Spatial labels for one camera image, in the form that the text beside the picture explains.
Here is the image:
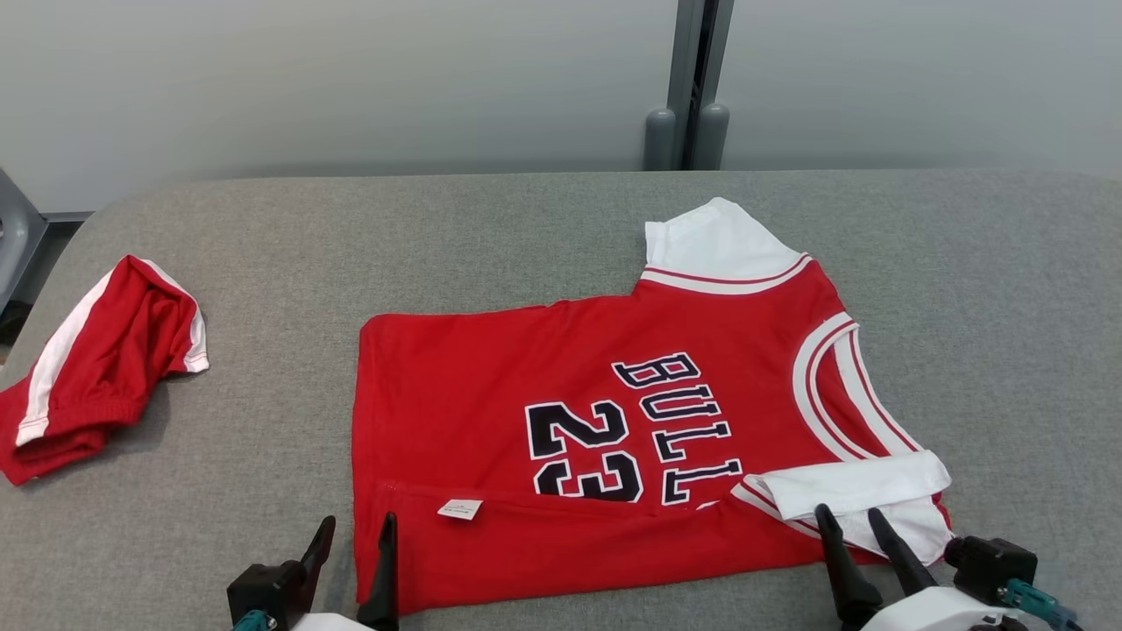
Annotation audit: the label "red shorts with white stripe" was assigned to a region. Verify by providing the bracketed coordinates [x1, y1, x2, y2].
[0, 254, 209, 487]

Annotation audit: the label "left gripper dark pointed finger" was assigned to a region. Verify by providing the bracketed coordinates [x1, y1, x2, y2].
[357, 512, 401, 631]
[296, 515, 337, 606]

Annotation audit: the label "grey metal partition post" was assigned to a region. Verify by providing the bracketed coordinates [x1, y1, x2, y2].
[668, 0, 735, 172]

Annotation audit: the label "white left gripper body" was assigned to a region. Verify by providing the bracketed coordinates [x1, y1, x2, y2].
[292, 612, 378, 631]

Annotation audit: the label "teal right camera connector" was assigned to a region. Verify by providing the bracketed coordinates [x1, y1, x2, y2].
[999, 578, 1083, 631]

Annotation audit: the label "red Bulls 23 jersey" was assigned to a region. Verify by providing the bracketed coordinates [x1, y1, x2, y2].
[351, 197, 955, 614]

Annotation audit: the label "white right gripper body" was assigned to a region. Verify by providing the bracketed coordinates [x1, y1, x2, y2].
[841, 585, 1031, 631]

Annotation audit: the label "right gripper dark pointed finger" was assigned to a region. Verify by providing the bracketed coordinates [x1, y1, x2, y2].
[813, 503, 884, 630]
[868, 507, 939, 597]

